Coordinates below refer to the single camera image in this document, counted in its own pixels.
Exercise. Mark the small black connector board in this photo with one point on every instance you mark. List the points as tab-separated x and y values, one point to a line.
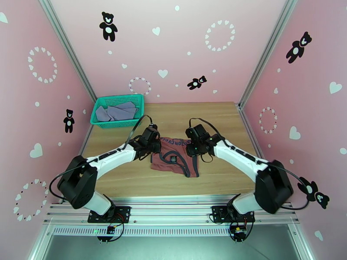
111	229

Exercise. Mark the aluminium mounting rail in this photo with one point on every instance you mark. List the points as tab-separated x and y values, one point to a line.
168	210

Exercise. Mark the grey blue garment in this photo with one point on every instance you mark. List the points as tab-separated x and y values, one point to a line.
119	113

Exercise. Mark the perforated metal strip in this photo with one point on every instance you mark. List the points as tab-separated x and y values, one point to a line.
168	231

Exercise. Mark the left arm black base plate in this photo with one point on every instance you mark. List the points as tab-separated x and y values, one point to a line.
123	213

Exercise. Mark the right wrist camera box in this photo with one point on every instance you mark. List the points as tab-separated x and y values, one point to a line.
197	133

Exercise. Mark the black double bear wall sticker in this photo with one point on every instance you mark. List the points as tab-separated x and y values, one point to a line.
314	195

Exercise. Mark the teal plastic laundry basket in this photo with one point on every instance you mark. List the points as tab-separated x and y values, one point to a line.
113	124

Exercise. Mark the rust red tank top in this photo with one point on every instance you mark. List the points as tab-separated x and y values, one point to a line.
173	167

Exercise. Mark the black yellow connector module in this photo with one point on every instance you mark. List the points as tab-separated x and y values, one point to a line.
238	233

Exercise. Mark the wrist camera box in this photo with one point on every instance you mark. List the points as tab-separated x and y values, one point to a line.
151	134
197	133

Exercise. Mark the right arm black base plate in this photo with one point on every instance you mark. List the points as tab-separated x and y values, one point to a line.
217	214

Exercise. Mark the aluminium frame post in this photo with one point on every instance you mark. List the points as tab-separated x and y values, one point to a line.
71	52
267	52

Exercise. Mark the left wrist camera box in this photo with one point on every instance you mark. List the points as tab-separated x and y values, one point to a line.
151	134

